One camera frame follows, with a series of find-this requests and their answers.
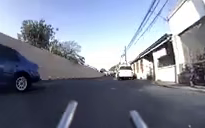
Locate white van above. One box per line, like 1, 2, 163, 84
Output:
116, 65, 135, 81

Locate utility pole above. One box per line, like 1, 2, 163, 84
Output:
123, 45, 128, 66

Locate grey asphalt road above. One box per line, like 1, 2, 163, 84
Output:
0, 76, 205, 128

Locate low white building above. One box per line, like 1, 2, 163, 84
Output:
129, 33, 177, 83

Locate robot's own part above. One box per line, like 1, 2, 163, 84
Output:
129, 110, 149, 128
56, 100, 79, 128

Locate concrete pavement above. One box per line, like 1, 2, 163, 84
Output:
153, 80, 205, 96

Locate blue car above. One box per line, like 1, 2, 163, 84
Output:
0, 41, 42, 93

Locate tall white building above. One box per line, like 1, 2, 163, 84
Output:
166, 0, 205, 86

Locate sloped concrete wall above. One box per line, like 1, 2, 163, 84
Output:
0, 28, 105, 81

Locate overhead wires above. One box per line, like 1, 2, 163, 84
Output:
125, 0, 171, 51

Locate trees behind sloped wall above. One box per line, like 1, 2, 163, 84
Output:
17, 19, 86, 66

